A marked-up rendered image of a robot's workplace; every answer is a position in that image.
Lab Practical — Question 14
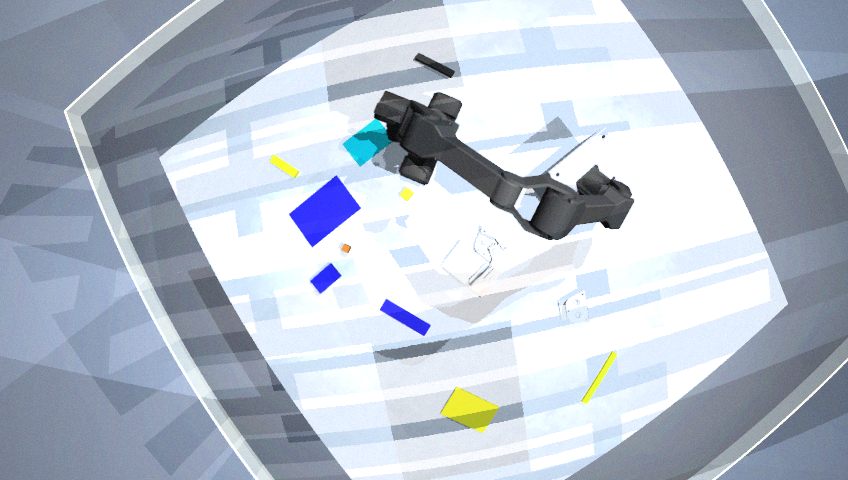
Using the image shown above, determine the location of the dark grey flat bar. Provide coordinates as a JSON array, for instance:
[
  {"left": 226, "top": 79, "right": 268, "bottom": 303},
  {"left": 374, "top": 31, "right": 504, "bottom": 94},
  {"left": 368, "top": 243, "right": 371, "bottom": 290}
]
[{"left": 415, "top": 53, "right": 455, "bottom": 78}]

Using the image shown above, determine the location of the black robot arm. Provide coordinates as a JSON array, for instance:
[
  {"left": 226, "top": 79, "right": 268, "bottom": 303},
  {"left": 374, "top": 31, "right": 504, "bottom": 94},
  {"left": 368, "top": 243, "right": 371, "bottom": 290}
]
[{"left": 373, "top": 91, "right": 635, "bottom": 240}]

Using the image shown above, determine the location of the cyan flat plate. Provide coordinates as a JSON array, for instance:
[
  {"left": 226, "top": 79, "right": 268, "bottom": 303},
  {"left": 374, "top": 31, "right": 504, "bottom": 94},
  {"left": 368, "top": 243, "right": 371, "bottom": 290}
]
[{"left": 342, "top": 119, "right": 392, "bottom": 167}]

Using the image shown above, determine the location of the yellow flat rectangular plate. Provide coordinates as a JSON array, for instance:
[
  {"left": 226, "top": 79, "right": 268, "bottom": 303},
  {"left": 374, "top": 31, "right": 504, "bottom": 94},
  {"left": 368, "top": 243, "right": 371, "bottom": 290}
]
[{"left": 441, "top": 387, "right": 500, "bottom": 433}]

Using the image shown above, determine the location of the yellow flat bar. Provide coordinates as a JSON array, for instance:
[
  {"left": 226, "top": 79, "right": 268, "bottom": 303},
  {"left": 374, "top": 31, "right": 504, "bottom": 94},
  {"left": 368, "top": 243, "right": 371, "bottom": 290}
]
[
  {"left": 581, "top": 351, "right": 617, "bottom": 405},
  {"left": 270, "top": 154, "right": 299, "bottom": 178}
]

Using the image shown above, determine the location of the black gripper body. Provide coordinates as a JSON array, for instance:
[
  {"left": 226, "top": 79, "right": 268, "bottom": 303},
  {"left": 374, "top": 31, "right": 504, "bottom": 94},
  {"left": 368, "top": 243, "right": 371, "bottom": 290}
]
[{"left": 398, "top": 92, "right": 463, "bottom": 185}]

